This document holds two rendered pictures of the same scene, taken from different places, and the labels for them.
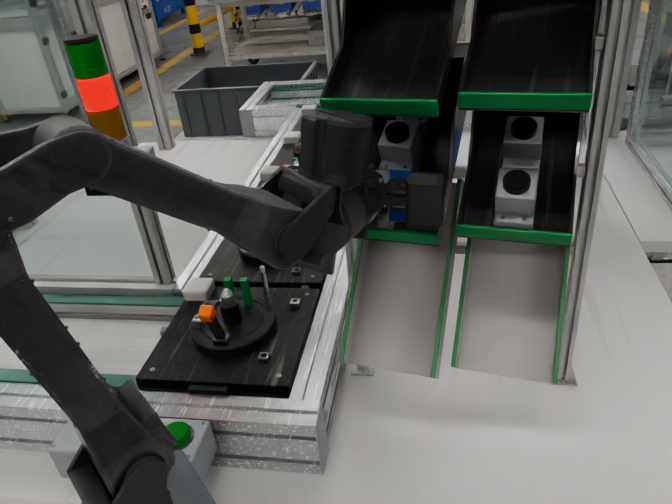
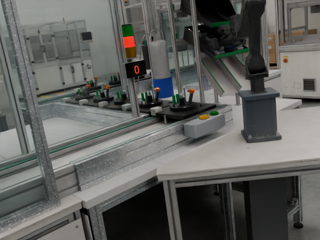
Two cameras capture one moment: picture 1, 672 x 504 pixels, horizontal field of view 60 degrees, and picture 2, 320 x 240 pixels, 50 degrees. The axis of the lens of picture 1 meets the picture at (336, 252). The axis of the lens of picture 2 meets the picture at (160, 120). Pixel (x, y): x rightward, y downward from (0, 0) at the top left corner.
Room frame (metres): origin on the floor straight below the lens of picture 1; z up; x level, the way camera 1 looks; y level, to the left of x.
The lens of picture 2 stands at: (-0.18, 1.62, 1.36)
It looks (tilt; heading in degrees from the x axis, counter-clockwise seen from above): 14 degrees down; 307
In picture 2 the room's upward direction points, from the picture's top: 8 degrees counter-clockwise
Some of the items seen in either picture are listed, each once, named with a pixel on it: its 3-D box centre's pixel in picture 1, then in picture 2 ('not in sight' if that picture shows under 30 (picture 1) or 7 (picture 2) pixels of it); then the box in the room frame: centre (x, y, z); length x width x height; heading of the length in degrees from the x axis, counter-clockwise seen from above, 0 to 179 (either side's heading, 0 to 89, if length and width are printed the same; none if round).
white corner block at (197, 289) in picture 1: (200, 292); (156, 111); (0.87, 0.25, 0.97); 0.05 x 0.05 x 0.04; 77
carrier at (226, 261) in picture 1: (270, 229); (149, 97); (1.00, 0.12, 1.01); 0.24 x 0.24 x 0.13; 77
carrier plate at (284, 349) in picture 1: (235, 333); (183, 110); (0.75, 0.18, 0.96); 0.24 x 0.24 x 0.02; 77
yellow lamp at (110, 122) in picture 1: (106, 122); (130, 52); (0.91, 0.34, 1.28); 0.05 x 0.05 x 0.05
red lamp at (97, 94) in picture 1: (97, 91); (129, 41); (0.91, 0.34, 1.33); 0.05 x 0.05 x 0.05
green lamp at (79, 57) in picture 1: (86, 58); (127, 31); (0.91, 0.34, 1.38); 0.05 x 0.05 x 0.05
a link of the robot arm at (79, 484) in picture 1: (114, 468); (255, 71); (0.34, 0.21, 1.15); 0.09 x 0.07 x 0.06; 37
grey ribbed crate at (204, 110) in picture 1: (251, 98); not in sight; (2.89, 0.34, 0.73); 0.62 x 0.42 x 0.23; 77
